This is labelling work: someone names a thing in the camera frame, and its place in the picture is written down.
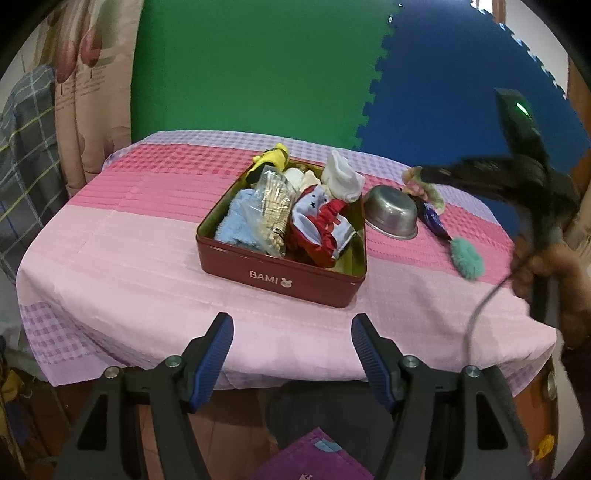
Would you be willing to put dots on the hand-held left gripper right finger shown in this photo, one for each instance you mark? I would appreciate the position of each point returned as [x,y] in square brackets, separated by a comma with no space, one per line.
[371,360]

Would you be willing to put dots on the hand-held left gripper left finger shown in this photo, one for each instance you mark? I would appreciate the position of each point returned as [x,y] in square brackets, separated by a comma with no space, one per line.
[212,355]

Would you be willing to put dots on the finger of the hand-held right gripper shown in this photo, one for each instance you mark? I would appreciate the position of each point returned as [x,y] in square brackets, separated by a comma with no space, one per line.
[480,170]

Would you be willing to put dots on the striped green pink towel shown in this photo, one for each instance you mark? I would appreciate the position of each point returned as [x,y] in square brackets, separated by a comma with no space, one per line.
[427,191]

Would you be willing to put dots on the dark red tin box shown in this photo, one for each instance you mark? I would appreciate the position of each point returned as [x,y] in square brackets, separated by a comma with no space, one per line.
[277,277]

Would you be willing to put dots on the light blue fluffy towel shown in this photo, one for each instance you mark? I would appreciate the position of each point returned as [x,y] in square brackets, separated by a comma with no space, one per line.
[235,221]

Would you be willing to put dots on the white socks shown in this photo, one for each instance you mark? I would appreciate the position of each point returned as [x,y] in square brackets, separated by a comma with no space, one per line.
[341,177]

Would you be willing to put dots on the red and white garment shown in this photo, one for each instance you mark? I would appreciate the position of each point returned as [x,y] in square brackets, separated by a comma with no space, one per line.
[323,226]

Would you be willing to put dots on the clear plastic bag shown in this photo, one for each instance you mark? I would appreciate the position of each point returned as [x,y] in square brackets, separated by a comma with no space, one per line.
[272,212]

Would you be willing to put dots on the cream satin scrunchie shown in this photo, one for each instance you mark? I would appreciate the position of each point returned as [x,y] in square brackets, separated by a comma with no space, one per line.
[302,180]

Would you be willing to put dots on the yellow and black soft item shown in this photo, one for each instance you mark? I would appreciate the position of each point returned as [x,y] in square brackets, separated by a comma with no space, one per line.
[272,159]

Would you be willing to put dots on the person's right hand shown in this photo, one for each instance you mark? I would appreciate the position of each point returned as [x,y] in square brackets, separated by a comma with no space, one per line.
[572,286]

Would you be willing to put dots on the purple cloth item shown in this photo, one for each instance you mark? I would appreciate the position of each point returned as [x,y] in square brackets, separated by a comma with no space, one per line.
[434,219]

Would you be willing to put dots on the blue foam mat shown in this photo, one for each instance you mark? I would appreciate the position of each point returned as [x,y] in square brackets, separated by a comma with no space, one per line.
[452,83]

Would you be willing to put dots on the small metal bowl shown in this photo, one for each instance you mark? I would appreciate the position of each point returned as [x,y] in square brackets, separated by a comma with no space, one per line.
[392,212]

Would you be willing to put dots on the magenta quilted cloth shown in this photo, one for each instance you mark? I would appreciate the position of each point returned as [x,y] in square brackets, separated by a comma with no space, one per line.
[318,457]

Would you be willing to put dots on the brown cabinet with knob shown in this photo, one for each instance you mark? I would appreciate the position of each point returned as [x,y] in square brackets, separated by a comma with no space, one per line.
[545,415]

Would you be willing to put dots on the green foam mat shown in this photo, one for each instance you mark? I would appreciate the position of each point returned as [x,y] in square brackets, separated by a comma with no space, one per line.
[258,69]

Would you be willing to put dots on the plaid grey cloth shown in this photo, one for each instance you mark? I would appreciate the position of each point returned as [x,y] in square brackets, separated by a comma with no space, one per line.
[27,175]

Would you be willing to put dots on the floral beige curtain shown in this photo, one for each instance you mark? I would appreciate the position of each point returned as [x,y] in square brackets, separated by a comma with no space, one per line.
[92,92]

